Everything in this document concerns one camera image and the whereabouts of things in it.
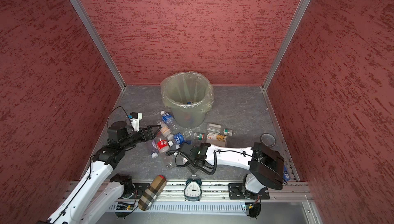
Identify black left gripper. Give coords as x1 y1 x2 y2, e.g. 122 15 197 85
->
120 126 162 149

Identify red Coca-Cola bottle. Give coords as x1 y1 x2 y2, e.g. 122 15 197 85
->
152 137 170 153

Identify Gamer label clear bottle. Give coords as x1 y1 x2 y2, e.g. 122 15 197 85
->
150 141 159 159

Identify chrysanthemum tea bottle green neck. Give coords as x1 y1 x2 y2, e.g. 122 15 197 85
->
193 132 227 147

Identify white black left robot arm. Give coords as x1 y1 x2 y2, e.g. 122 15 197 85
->
45 118 161 224

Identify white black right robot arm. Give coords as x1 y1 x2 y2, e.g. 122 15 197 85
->
175 143 287 199

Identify clear plastic bin liner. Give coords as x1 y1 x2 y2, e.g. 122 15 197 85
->
160 71 214 117

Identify grey mesh waste bin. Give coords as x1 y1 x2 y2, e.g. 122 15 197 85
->
162 72 213 129

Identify orange white label bottle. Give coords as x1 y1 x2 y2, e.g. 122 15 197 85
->
158 121 173 141

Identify blue label water bottle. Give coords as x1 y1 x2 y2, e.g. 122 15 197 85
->
160 111 180 132

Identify Pocari Sweat blue bottle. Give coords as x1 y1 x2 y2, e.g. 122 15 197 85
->
168 128 194 146

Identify clear square green-cap bottle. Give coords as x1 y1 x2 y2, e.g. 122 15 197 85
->
207 123 233 136

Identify green alarm clock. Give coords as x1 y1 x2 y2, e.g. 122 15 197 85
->
183 175 202 201

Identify plaid cylindrical case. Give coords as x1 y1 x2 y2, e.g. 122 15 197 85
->
138 175 167 211

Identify grey round lid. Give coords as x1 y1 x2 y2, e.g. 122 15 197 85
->
260 133 276 148

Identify blue black utility knife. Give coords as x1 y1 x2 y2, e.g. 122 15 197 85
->
283 166 291 182

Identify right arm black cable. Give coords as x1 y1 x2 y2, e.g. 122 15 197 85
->
166 149 256 176

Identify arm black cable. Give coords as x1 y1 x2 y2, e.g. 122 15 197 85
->
166 149 256 176
106 106 132 129

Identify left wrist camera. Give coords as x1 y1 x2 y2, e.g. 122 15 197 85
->
128 112 143 132

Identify aluminium front rail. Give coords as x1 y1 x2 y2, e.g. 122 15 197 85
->
63 180 313 202

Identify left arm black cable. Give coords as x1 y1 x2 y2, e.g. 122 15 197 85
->
106 106 132 129

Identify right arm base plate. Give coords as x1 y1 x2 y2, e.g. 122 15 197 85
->
228 183 270 200

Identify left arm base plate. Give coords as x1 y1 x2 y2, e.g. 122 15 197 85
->
121 183 149 200

